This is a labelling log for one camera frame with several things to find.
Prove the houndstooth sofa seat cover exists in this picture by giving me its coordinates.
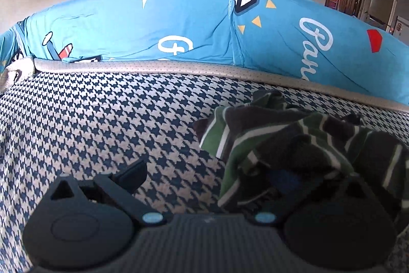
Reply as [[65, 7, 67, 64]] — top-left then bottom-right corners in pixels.
[[0, 57, 409, 273]]

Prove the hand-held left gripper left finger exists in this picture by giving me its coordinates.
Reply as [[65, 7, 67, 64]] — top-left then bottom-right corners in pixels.
[[47, 160, 167, 227]]

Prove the green brown striped t-shirt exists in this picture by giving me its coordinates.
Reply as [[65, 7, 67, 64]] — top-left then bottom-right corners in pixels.
[[193, 89, 409, 224]]

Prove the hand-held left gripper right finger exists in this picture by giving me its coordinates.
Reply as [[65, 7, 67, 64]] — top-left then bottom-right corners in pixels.
[[250, 169, 369, 226]]

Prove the white chest freezer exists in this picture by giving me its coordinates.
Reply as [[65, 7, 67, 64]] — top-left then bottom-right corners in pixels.
[[392, 15, 409, 37]]

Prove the blue printed sofa backrest cover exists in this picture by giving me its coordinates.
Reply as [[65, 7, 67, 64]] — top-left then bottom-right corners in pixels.
[[0, 0, 409, 105]]

